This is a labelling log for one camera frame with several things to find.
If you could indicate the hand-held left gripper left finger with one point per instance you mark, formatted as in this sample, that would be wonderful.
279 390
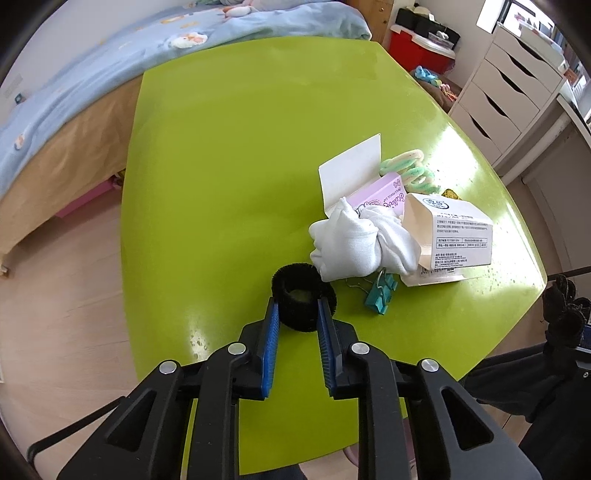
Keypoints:
270 350

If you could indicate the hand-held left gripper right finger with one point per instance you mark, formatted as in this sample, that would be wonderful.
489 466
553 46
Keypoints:
325 350

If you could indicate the teal binder clip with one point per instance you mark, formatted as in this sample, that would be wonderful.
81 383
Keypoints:
390 281
376 300

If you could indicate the white cloth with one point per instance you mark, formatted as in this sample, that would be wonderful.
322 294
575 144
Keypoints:
346 244

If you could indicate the white paper carton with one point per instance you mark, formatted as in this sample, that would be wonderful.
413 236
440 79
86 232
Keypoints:
461 235

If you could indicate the pink box with white flap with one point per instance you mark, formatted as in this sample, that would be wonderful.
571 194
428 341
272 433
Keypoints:
351 170

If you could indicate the small dark yellow wrapper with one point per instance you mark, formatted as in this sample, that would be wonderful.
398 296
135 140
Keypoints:
449 194

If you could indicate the person's right hand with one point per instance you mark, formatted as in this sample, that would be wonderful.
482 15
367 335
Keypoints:
563 307

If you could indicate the green low table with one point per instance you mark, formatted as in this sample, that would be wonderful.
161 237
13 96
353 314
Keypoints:
231 161

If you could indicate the brown pet bed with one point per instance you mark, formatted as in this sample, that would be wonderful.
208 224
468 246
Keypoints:
450 94

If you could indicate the blue green soft toy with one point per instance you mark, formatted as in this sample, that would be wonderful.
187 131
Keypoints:
427 75

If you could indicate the white drawer unit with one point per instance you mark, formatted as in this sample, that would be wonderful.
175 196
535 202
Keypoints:
498 92

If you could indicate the red storage box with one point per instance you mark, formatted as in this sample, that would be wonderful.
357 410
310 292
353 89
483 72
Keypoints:
415 50

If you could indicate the bed with blue blanket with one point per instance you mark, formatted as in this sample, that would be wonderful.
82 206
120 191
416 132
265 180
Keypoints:
115 50

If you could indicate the black storage box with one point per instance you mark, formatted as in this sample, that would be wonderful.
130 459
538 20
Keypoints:
415 18

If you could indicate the row of books and papers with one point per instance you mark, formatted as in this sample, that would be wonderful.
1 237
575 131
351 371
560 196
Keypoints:
535 27

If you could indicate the black chair frame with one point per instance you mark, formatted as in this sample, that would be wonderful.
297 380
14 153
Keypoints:
64 436

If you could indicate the wooden bed frame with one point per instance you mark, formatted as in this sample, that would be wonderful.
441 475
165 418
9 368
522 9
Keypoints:
55 184

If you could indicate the wooden bed post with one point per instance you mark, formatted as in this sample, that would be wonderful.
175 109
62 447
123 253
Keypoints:
374 18

